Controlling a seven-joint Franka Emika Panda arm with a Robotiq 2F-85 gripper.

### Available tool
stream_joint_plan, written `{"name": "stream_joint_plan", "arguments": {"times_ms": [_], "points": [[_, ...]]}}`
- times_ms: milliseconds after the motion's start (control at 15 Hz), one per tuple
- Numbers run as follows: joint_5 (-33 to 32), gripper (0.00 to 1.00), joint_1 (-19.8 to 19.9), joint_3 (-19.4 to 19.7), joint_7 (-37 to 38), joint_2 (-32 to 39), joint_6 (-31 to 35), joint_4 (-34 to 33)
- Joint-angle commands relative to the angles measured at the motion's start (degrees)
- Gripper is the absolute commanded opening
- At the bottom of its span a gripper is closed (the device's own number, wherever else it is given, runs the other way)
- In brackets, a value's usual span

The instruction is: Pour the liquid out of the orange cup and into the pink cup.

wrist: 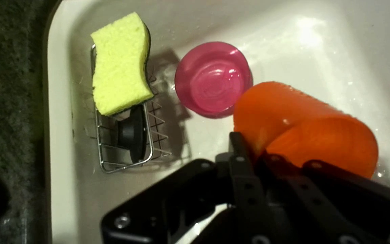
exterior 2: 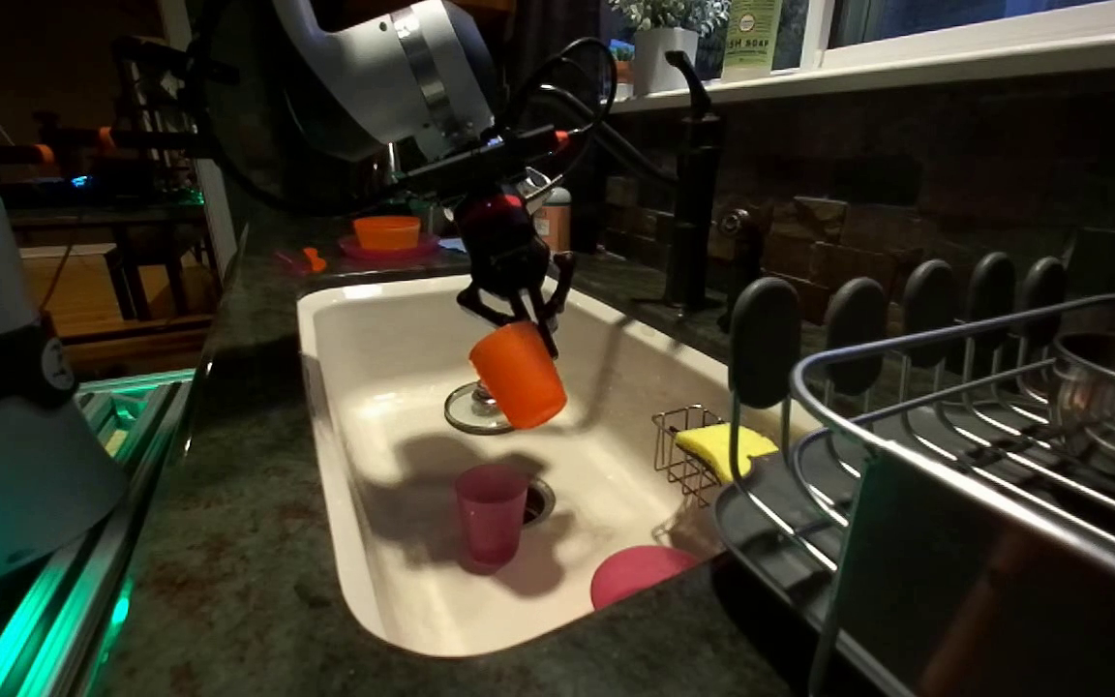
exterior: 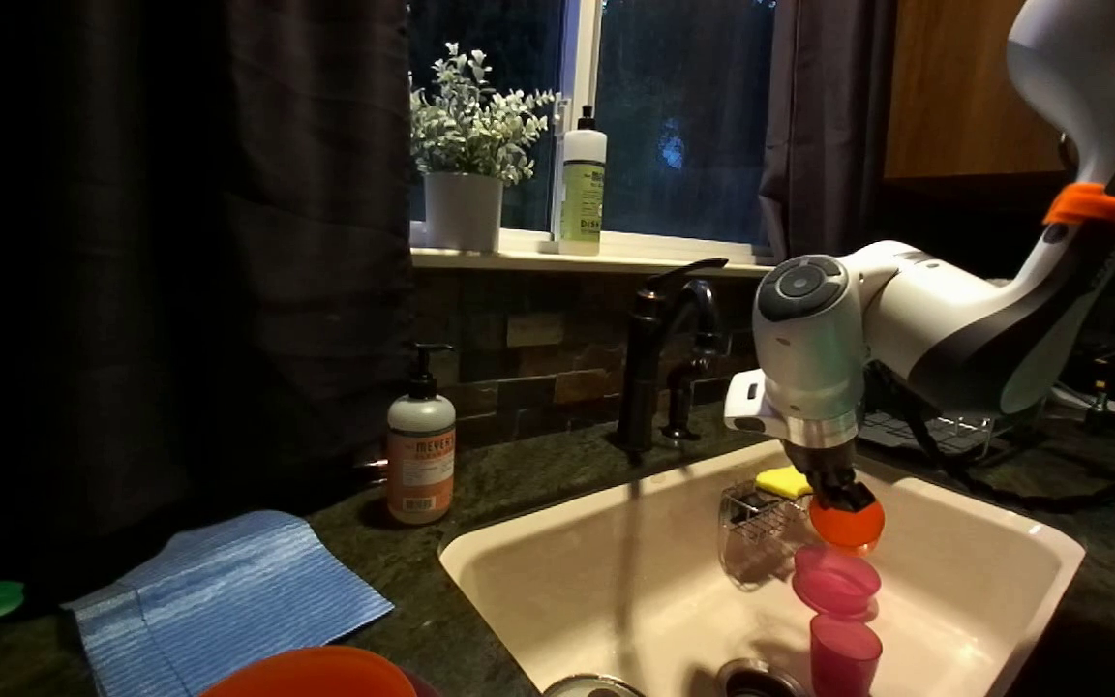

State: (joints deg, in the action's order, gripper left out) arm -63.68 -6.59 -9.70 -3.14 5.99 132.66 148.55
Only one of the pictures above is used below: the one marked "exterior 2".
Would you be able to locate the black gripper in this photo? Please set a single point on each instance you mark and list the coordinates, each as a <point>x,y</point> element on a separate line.
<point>512,262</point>

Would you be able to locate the orange plastic cup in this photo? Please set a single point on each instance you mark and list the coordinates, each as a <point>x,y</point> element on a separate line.
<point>520,373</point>

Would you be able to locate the white kitchen sink basin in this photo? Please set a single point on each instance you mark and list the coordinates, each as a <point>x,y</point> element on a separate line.
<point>381,362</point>

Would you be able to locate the black sink drain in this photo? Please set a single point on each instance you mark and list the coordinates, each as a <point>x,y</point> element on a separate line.
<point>541,502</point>

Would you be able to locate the grey dish drying rack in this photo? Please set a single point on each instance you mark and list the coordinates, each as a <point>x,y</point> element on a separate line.
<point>917,514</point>

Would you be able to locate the white potted plant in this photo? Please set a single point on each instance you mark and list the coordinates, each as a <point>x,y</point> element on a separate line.
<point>664,27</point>

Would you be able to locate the yellow sponge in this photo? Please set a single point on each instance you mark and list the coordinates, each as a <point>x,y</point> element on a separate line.
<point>725,450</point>

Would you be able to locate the orange label soap dispenser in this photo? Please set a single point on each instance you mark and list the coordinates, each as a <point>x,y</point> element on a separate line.
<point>555,217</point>

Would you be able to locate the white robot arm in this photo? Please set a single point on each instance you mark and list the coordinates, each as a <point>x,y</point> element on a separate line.
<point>387,109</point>

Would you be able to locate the large pink cup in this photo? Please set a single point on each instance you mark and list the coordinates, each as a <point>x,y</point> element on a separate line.
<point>633,570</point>

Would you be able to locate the wire sponge caddy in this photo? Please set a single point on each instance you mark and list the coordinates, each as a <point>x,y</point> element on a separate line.
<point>682,457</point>

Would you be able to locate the dark bronze faucet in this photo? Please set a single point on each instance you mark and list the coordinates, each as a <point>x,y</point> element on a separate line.
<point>699,160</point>

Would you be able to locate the orange bowl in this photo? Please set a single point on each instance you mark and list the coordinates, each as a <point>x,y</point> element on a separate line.
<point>384,235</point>

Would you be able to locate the small pink cup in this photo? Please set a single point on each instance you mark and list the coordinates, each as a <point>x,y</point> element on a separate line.
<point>488,514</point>

